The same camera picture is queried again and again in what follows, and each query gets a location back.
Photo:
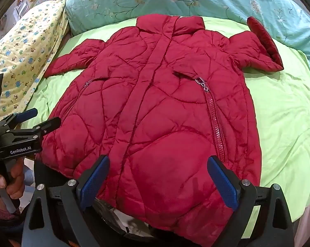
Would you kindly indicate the light green bed sheet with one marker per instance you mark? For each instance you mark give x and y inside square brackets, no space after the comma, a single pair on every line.
[283,123]

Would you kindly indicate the yellow printed blanket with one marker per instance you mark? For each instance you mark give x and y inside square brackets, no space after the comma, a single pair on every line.
[26,54]

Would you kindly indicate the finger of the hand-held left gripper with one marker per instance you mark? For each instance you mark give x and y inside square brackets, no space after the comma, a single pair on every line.
[41,128]
[26,113]

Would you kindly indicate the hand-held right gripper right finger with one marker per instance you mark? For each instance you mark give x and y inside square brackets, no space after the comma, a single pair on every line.
[222,182]

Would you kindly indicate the pink mattress side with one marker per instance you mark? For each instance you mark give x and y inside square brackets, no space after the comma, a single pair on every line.
[308,226]

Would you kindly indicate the person's left hand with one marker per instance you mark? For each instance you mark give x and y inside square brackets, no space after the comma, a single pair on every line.
[17,177]

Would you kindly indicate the red quilted jacket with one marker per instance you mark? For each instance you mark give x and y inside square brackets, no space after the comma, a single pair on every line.
[155,103]

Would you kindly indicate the teal floral quilt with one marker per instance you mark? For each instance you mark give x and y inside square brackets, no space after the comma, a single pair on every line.
[144,0]

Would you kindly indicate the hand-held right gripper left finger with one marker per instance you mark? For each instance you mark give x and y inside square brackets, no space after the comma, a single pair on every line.
[94,180]

